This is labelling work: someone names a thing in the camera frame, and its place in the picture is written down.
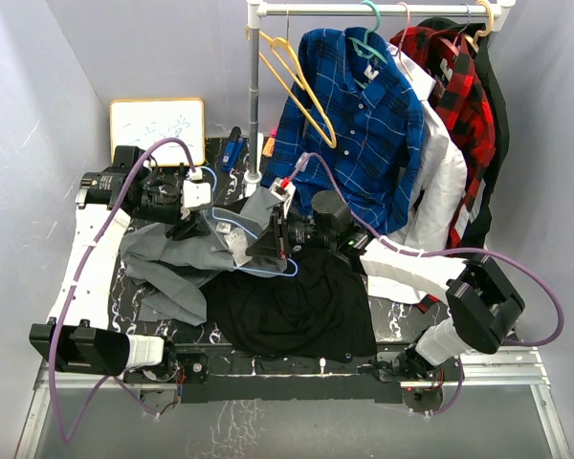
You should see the light blue wire hanger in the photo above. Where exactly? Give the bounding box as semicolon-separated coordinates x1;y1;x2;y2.
197;165;298;278

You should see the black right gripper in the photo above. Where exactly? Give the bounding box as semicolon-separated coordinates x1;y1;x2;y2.
246;204;336;260

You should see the black hanging garment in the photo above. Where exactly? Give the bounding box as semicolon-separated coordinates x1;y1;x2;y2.
403;18;510;249

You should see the black shirt on table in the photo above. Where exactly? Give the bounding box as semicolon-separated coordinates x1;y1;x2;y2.
202;249;376;362

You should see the blue stapler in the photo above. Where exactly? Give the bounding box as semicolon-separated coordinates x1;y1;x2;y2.
221;126;245;171

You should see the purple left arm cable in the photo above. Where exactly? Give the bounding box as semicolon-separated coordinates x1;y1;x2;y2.
47;137;197;445

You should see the red black plaid shirt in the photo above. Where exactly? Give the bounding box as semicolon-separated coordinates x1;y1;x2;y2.
389;26;499;315

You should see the aluminium frame rail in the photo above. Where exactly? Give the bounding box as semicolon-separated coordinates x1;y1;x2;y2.
17;338;570;458

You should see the teal plastic hanger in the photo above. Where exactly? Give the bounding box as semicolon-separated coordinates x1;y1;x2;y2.
349;0;387;81

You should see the blue plaid shirt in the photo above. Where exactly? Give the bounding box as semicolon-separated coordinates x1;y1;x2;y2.
261;27;427;235

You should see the grey shirt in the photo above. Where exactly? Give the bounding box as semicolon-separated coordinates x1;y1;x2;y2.
120;188;293;326

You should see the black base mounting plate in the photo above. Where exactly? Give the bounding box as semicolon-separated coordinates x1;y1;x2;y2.
125;343;459;408

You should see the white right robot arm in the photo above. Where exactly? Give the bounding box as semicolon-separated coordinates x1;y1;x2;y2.
246;189;524;380

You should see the white paper price tag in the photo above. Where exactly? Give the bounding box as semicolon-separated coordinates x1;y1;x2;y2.
225;227;252;267

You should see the white woven size label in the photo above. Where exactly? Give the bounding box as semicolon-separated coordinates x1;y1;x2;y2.
216;222;232;234

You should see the white shirt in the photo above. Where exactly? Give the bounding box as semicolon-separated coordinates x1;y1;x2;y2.
358;44;467;252

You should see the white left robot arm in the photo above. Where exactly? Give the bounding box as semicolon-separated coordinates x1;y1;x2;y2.
29;142;211;382

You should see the beige wooden hanger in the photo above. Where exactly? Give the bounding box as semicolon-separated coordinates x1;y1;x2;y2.
461;0;495;53

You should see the pink hanger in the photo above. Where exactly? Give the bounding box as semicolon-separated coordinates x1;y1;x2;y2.
397;1;414;81

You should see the metal clothes rack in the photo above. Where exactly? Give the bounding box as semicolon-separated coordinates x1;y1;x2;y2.
245;1;516;192

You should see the yellow framed whiteboard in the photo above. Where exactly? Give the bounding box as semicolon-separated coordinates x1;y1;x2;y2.
109;98;206;166

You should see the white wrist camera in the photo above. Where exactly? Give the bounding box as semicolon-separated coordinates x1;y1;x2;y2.
180;166;216;219
269;177;297;217

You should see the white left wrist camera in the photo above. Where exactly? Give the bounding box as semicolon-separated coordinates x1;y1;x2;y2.
180;166;216;219

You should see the orange small object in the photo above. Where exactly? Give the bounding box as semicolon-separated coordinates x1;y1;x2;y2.
262;137;275;158

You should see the yellow plastic hanger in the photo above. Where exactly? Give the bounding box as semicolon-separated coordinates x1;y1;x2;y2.
245;1;338;148

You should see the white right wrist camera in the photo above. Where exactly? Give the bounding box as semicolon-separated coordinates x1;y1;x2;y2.
269;177;297;217

